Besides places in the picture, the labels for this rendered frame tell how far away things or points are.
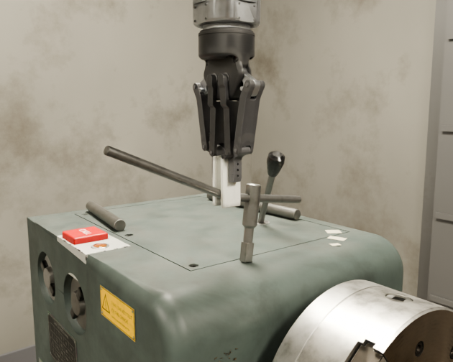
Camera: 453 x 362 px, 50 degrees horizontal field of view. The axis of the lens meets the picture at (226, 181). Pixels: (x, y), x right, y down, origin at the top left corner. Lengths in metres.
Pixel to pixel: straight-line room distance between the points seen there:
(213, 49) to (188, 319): 0.33
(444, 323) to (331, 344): 0.16
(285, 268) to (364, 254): 0.17
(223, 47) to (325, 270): 0.36
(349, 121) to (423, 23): 0.69
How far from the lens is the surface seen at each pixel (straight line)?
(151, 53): 3.16
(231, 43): 0.63
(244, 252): 0.71
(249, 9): 0.64
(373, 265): 0.83
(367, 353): 0.60
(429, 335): 0.67
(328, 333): 0.63
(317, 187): 3.25
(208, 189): 0.65
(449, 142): 2.68
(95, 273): 0.76
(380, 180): 2.95
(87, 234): 0.85
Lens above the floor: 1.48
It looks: 9 degrees down
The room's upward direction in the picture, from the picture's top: straight up
